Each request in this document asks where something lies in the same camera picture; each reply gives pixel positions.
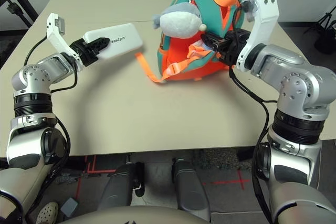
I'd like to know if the grey robot left leg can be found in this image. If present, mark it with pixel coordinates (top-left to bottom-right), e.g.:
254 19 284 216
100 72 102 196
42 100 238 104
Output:
97 162 145 206

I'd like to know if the white perforated shoe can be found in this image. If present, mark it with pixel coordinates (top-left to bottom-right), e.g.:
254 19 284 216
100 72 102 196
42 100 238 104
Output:
35 201 59 224

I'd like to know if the black frame side table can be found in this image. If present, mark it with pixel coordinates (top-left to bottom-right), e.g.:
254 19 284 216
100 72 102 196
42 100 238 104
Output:
0 0 39 29

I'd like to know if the white rectangular pencil case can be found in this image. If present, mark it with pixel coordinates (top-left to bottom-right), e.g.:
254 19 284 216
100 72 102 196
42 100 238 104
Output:
82 23 144 61

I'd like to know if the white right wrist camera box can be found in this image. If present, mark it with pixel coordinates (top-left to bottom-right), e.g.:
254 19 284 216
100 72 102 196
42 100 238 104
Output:
235 0 280 74

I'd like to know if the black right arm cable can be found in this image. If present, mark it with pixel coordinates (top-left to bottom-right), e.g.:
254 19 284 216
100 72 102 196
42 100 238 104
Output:
228 5 279 224

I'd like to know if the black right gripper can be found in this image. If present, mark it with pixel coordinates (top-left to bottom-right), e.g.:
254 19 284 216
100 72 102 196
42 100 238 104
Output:
201 29 250 65

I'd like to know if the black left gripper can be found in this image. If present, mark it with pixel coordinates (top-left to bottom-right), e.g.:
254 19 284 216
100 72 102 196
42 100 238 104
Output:
72 38 110 67

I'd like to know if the beige robot torso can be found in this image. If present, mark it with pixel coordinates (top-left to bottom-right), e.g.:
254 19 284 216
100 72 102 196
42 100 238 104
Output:
59 205 205 224

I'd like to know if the black equipment bag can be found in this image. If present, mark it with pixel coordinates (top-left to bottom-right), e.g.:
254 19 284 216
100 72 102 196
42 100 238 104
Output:
314 31 336 55

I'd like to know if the teal and orange backpack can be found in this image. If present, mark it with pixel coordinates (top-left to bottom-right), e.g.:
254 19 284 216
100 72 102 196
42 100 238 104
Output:
135 0 246 83

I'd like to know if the grey robot leg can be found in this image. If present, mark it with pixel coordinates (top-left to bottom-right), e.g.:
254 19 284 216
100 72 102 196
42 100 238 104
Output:
172 157 211 222
97 162 145 206

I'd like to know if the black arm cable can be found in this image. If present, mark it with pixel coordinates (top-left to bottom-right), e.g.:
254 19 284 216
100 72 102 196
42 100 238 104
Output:
23 35 78 224
228 5 279 224

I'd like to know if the grey foot pedal box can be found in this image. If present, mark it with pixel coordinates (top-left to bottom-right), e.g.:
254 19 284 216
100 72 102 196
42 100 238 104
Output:
60 197 79 218

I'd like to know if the black tripod stand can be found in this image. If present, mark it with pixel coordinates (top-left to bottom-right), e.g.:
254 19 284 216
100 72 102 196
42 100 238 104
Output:
304 5 336 36

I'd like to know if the grey robot right leg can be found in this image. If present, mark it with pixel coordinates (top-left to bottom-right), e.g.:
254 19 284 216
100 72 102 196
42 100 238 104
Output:
172 157 211 222

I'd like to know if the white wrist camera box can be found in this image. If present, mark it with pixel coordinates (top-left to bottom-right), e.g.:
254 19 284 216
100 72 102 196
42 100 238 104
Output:
235 0 280 74
46 13 81 59

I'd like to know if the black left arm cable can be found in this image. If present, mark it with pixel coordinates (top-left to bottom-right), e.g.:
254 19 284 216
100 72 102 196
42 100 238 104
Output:
23 35 78 224

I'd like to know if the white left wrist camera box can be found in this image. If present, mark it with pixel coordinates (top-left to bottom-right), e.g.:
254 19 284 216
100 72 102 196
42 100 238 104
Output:
46 13 81 59

